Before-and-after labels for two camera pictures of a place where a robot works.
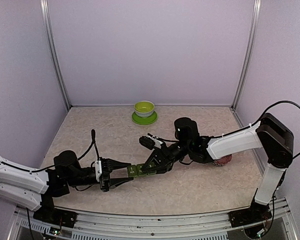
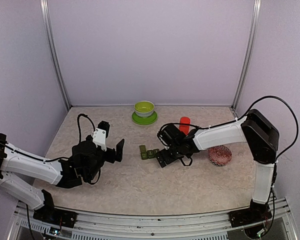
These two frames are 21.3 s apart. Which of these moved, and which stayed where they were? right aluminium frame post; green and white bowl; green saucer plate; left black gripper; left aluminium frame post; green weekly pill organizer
Moved: left black gripper; green weekly pill organizer
Stayed: green and white bowl; green saucer plate; left aluminium frame post; right aluminium frame post
